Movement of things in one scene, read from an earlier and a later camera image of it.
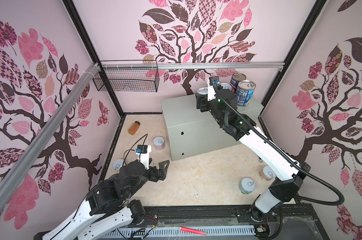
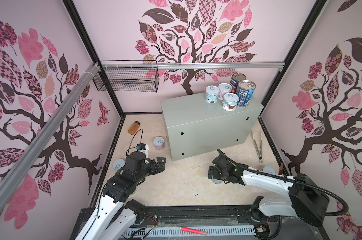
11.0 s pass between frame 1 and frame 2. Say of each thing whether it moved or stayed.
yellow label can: stayed
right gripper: moved
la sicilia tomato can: stayed
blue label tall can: stayed
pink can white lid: stayed
